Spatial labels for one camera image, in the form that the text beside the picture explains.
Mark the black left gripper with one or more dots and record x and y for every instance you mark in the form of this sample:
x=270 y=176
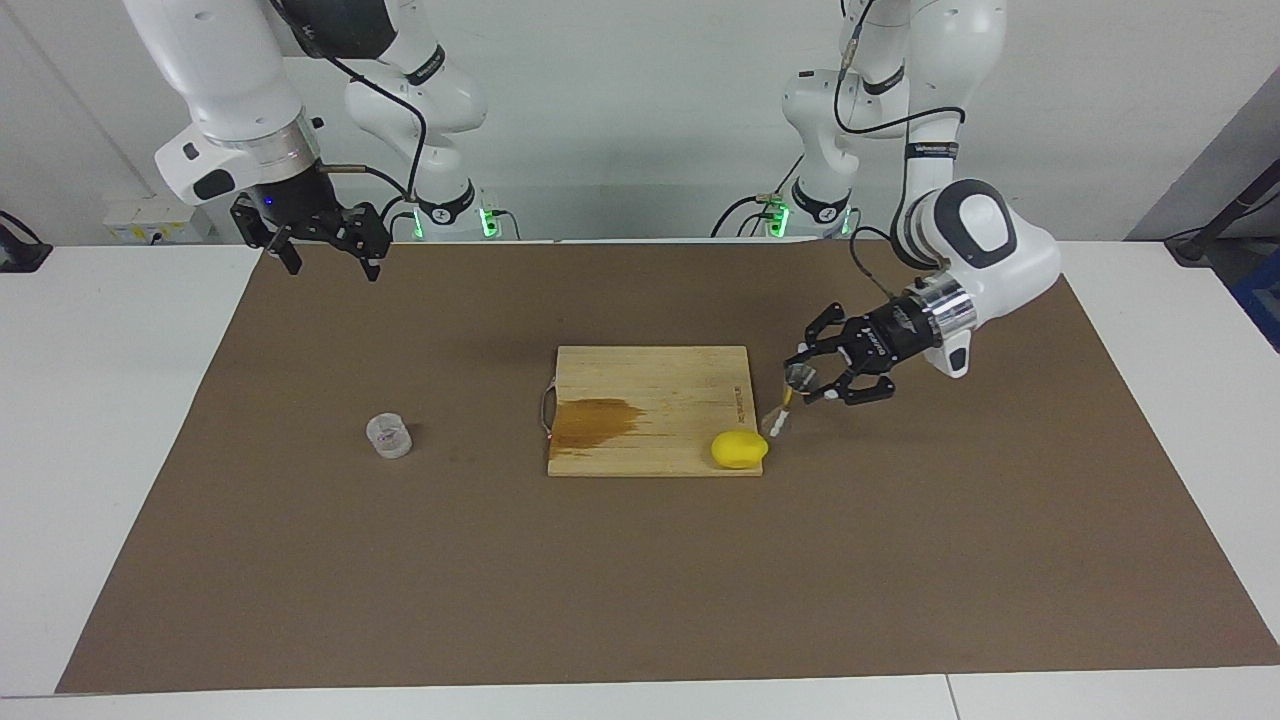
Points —
x=890 y=335

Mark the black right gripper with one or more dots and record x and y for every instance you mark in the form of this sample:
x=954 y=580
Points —
x=290 y=200

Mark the steel double jigger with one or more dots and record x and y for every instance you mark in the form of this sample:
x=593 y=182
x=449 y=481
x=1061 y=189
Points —
x=798 y=380

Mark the clear plastic cup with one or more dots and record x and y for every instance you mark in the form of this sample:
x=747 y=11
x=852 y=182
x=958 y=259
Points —
x=389 y=438

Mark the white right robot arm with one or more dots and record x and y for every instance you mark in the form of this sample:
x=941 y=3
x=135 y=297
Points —
x=225 y=90

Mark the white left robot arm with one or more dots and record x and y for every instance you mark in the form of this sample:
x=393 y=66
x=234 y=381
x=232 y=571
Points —
x=985 y=240

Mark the yellow lemon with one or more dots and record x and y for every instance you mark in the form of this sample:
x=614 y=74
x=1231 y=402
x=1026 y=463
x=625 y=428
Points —
x=740 y=450

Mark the bamboo cutting board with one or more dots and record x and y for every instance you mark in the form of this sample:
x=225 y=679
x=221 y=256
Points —
x=660 y=390

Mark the brown table mat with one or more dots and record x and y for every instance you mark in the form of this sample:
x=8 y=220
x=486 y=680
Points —
x=600 y=580

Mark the black stand leg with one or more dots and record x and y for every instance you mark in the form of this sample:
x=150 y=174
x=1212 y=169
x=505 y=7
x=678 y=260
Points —
x=1225 y=215

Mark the blue crate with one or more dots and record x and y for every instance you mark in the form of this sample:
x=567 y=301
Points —
x=1260 y=300

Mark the white wall socket box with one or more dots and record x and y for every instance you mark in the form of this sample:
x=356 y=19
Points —
x=155 y=220

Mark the black clamp mount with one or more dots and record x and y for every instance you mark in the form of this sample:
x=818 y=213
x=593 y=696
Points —
x=20 y=250

